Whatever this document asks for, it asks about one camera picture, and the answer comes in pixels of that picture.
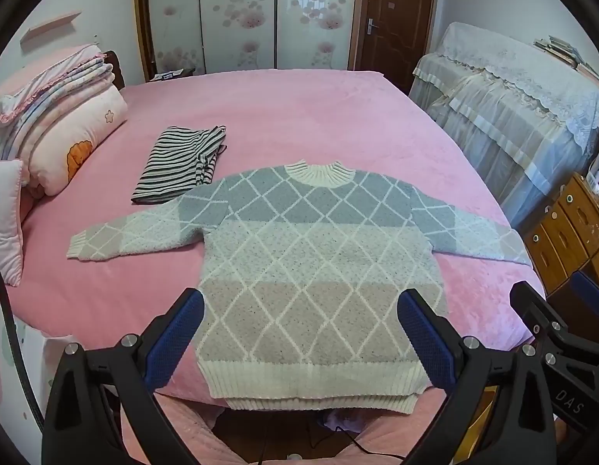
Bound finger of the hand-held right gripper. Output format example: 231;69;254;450
570;271;599;318
509;281;578;364

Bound pink fleece bed blanket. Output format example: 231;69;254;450
6;69;547;408

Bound thin black floor cable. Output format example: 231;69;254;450
306;417;407;461

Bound brown wooden door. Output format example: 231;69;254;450
350;0;438;95

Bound diamond pattern knit sweater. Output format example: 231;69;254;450
66;159;533;415

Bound pink white pillow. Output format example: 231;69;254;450
0;159;28;288

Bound purple cloth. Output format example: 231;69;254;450
323;409;364;433

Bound wooden drawer cabinet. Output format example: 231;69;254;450
522;172;599;296

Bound black white striped garment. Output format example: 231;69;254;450
131;125;228;205

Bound floral sliding door wardrobe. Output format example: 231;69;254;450
135;0;365;83

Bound stack of books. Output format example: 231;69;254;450
532;35;599;93

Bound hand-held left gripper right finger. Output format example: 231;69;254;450
397;289;556;465

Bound dark bedside table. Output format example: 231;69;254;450
149;69;196;82

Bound pink wall shelf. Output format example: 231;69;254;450
19;11;82;45

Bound thick black cable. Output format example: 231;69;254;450
0;252;46;437

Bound dark wooden headboard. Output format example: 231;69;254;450
102;50;125;92

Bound lace-covered furniture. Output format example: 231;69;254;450
408;22;599;233

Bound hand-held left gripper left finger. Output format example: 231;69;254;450
42;288;206;465

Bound folded striped pink blanket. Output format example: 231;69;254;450
0;43;117;165

